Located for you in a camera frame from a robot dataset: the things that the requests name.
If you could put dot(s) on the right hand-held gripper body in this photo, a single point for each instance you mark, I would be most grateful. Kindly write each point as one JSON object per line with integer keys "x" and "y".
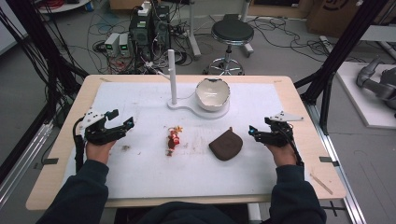
{"x": 278, "y": 135}

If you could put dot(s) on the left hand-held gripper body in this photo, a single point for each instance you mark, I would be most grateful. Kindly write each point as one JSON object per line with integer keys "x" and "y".
{"x": 96, "y": 132}

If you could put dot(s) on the person's left hand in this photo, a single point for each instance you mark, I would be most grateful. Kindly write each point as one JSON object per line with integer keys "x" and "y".
{"x": 98, "y": 152}

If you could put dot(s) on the person's right hand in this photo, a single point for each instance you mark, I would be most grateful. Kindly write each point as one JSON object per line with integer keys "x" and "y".
{"x": 284, "y": 155}

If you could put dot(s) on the brown pouch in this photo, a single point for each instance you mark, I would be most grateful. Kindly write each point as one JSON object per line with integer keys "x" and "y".
{"x": 225, "y": 145}

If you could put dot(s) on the wooden table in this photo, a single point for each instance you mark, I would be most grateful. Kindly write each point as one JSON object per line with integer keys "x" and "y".
{"x": 313, "y": 140}

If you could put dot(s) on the black tape strip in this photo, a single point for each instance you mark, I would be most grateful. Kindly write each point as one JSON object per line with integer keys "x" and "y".
{"x": 328, "y": 160}
{"x": 50, "y": 161}

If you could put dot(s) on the white eggshell-shaped bowl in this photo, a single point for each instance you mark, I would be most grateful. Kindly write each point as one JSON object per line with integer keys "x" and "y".
{"x": 211, "y": 93}

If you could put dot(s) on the white stand with pole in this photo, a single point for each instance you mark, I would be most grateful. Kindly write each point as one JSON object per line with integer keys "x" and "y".
{"x": 172, "y": 77}

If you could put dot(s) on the thin wooden stick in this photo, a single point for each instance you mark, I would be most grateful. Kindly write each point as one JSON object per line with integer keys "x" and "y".
{"x": 321, "y": 184}

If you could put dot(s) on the grey power supply unit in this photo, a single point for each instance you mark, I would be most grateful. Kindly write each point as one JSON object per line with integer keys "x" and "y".
{"x": 124, "y": 45}
{"x": 112, "y": 43}

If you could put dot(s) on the white table mat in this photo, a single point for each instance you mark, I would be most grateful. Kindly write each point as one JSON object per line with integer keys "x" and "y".
{"x": 186, "y": 179}

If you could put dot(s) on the black computer tower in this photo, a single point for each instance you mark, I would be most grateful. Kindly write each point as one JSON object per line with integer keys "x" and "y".
{"x": 141, "y": 34}
{"x": 162, "y": 28}

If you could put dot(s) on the white platform board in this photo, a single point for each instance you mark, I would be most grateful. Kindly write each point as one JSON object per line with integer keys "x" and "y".
{"x": 361, "y": 102}

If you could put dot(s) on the black round stool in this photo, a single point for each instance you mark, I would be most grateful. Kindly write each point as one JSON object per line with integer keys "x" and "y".
{"x": 232, "y": 32}

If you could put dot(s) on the white table leg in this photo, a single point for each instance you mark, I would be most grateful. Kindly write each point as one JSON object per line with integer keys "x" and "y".
{"x": 193, "y": 34}
{"x": 246, "y": 28}

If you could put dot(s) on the white power strip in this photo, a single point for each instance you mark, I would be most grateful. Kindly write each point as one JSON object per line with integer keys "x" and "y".
{"x": 144, "y": 8}
{"x": 326, "y": 43}

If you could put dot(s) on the person's dark torso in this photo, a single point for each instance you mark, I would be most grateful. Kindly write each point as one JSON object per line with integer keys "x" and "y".
{"x": 186, "y": 214}

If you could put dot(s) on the grey robot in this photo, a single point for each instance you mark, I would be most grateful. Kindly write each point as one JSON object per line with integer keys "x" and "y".
{"x": 376, "y": 84}

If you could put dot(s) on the white round table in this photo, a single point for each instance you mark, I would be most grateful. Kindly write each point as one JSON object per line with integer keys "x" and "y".
{"x": 62, "y": 6}

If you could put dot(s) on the cardboard box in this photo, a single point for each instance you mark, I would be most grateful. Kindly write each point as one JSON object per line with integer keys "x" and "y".
{"x": 333, "y": 15}

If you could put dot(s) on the aluminium rail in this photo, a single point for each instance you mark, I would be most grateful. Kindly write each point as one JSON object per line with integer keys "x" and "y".
{"x": 25, "y": 161}
{"x": 339, "y": 174}

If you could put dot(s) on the black metal frame post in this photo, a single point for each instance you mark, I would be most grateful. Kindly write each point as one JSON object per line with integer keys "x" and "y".
{"x": 40, "y": 40}
{"x": 342, "y": 49}

